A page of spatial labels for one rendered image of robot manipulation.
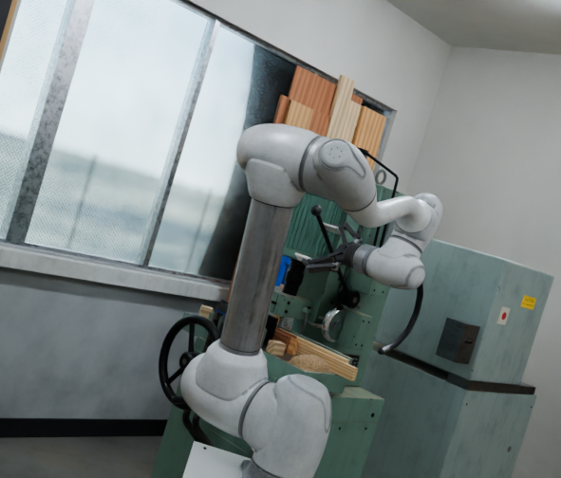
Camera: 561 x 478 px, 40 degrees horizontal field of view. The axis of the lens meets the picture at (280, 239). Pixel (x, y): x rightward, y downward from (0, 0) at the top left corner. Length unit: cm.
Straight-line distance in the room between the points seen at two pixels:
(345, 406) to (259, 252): 101
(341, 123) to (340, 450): 223
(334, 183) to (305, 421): 55
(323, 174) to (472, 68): 365
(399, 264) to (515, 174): 278
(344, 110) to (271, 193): 275
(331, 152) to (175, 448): 139
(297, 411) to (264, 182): 53
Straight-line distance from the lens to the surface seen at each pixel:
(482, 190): 495
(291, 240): 254
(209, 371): 190
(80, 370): 386
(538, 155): 485
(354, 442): 280
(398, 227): 221
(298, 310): 263
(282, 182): 174
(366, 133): 463
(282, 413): 183
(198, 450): 203
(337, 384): 247
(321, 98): 438
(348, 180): 167
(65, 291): 368
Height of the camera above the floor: 133
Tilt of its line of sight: 2 degrees down
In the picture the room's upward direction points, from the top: 17 degrees clockwise
